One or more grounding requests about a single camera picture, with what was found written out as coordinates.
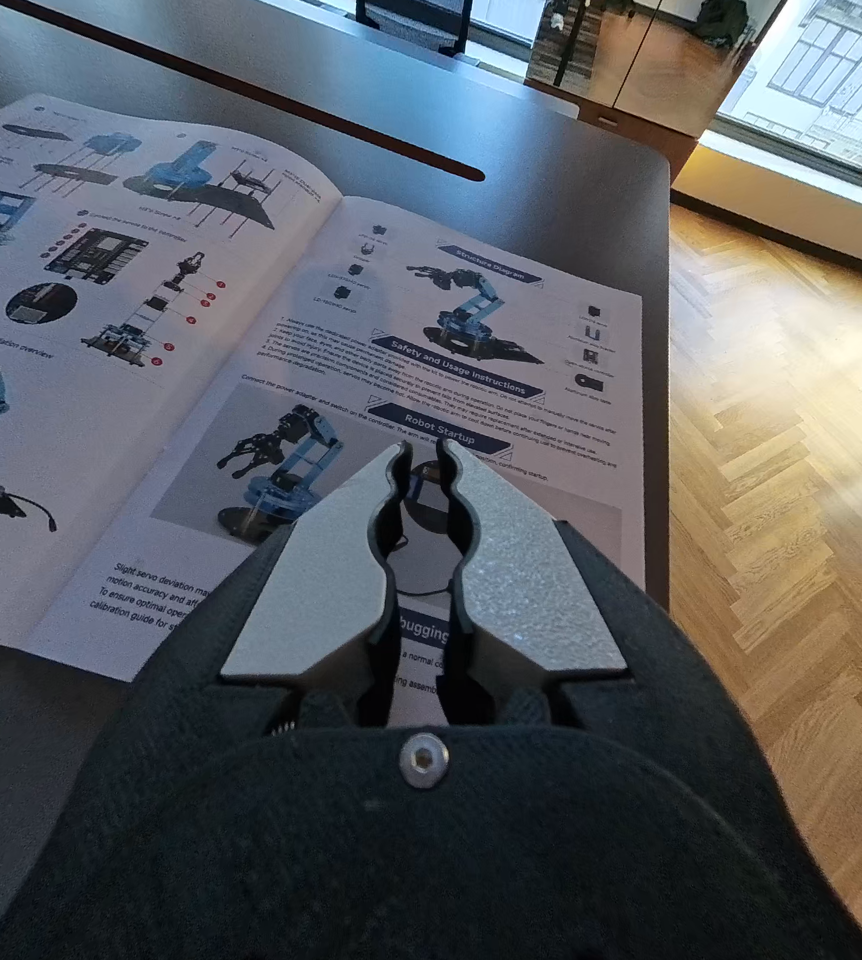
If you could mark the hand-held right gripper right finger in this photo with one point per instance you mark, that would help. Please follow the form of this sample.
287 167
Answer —
536 592

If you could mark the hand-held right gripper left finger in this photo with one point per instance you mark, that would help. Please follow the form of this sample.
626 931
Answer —
311 600

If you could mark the robot arm instruction booklet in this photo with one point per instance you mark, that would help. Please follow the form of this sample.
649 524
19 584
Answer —
198 420

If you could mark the dark desk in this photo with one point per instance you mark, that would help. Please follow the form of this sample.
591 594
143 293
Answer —
551 165

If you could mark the grey side desk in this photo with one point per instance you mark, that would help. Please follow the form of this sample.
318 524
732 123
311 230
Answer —
521 90

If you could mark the tall white cabinet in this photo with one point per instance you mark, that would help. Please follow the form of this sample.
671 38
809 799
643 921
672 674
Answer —
648 60

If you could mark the black mesh office chair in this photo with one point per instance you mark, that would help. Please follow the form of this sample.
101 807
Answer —
408 19

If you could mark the dark green backpack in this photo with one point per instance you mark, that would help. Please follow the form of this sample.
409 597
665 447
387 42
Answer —
721 21

